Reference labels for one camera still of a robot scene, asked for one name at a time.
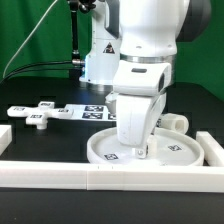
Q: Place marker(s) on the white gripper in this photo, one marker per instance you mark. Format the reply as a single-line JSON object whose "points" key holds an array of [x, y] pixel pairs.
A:
{"points": [[141, 90]]}

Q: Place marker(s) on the white round table top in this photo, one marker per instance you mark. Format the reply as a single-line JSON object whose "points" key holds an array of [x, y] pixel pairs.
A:
{"points": [[164, 148]]}

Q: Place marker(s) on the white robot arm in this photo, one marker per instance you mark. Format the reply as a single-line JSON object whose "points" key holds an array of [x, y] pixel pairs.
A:
{"points": [[133, 54]]}

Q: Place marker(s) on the white sheet with markers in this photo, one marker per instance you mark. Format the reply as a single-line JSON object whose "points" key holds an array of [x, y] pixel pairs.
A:
{"points": [[90, 112]]}

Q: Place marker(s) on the white cross-shaped table base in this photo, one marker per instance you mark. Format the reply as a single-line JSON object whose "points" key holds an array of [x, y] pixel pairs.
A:
{"points": [[39, 115]]}

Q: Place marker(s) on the white U-shaped frame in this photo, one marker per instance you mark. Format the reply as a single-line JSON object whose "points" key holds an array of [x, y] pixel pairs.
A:
{"points": [[110, 177]]}

